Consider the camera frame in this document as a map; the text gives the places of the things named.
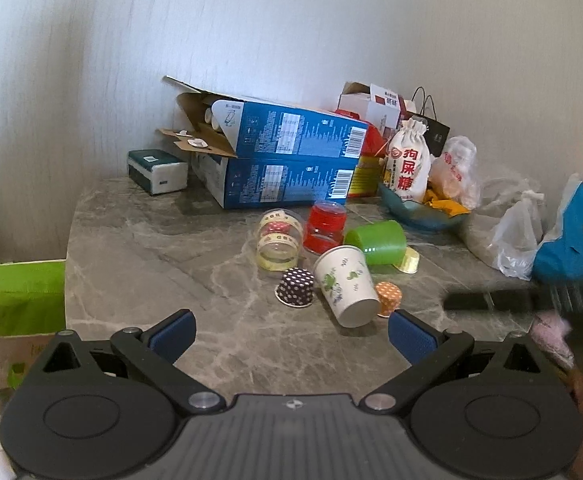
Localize clear cup with HBD ribbon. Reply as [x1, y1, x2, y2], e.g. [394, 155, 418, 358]
[256, 208, 305, 272]

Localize green plastic cup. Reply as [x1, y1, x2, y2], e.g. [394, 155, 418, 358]
[343, 220, 406, 266]

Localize white floral paper cup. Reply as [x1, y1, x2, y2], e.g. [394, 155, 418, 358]
[313, 245, 380, 328]

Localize red banded clear cup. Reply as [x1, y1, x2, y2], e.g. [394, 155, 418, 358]
[303, 200, 347, 255]

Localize blue Columbia shopping bag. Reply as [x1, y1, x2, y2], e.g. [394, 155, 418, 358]
[532, 174, 583, 283]

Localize orange polka dot cupcake liner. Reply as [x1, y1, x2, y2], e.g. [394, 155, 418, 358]
[375, 282, 402, 318]

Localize clear plastic bag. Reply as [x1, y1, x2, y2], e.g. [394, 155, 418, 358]
[459, 174, 545, 281]

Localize yellow cupcake liner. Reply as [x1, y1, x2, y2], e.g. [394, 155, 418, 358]
[393, 246, 421, 274]

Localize teal bowl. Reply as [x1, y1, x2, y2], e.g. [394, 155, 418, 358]
[378, 183, 468, 232]

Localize green lined cardboard box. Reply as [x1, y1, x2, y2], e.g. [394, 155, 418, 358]
[0, 259, 66, 389]

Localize purple polka dot cupcake liner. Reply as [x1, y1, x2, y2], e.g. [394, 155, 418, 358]
[274, 268, 314, 309]

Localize clear bag with snacks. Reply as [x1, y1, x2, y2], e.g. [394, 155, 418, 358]
[429, 136, 481, 210]

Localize yellow red box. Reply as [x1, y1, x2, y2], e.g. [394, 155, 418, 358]
[348, 124, 387, 198]

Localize green white tissue pack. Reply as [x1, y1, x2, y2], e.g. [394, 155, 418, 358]
[127, 150, 188, 196]

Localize lower blue cardboard box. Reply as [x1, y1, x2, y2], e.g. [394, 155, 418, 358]
[157, 128, 357, 209]

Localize blue cardboard box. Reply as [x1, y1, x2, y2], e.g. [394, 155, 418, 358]
[160, 76, 367, 160]
[157, 128, 357, 209]

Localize black paper gift bag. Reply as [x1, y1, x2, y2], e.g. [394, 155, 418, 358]
[405, 86, 450, 157]

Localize red white carton box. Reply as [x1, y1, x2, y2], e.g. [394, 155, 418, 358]
[338, 81, 417, 134]

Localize upper blue cardboard box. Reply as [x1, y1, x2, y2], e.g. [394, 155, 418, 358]
[160, 76, 367, 160]

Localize white drawstring candy bag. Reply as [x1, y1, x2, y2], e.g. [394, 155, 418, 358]
[384, 118, 431, 204]

